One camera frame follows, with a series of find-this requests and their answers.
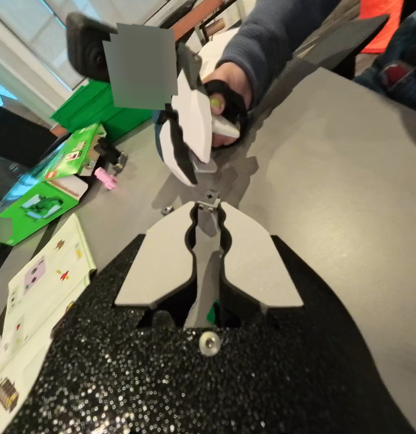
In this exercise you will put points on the black case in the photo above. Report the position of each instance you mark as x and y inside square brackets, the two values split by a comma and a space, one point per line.
[18, 135]

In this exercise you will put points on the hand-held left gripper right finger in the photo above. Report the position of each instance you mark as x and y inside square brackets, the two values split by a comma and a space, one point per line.
[258, 268]

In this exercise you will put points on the person's right forearm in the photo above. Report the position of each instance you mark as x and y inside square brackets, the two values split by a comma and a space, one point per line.
[269, 34]

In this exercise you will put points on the pale green instruction booklet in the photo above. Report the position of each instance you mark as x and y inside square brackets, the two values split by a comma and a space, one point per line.
[41, 288]

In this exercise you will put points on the small grey bracket brick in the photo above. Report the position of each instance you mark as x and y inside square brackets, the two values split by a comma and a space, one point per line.
[209, 201]

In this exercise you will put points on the green storage bin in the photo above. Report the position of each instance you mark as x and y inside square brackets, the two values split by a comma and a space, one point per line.
[92, 108]

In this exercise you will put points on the tiny grey brick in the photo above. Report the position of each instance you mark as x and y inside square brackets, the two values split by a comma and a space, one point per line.
[168, 210]

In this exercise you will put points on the green toy box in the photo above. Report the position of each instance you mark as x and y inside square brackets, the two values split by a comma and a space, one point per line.
[55, 206]

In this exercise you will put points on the person's leg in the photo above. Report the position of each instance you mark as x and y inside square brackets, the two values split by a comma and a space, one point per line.
[398, 51]

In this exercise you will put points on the dark brown brick figure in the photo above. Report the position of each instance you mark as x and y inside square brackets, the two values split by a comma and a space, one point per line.
[109, 154]

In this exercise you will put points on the orange cloth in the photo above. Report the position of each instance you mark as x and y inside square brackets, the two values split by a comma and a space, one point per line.
[381, 23]

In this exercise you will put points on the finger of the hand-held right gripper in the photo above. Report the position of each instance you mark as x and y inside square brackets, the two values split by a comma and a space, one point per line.
[169, 149]
[197, 125]

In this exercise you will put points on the pink brick figure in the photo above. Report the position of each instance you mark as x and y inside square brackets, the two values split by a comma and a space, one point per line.
[106, 178]

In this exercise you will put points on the translucent grey plate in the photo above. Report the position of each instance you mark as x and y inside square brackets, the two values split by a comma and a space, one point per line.
[206, 166]

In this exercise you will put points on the small green brick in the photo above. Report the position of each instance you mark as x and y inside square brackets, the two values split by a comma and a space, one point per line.
[214, 313]

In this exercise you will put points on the brown wooden frame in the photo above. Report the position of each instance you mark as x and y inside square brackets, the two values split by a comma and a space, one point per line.
[197, 20]

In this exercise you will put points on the grey desk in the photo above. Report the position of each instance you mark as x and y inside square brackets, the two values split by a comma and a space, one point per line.
[330, 176]

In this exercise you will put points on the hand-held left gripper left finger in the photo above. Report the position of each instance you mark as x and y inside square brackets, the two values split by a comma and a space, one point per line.
[160, 264]

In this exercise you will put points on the person's right hand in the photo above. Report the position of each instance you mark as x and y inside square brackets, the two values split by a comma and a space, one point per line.
[235, 74]

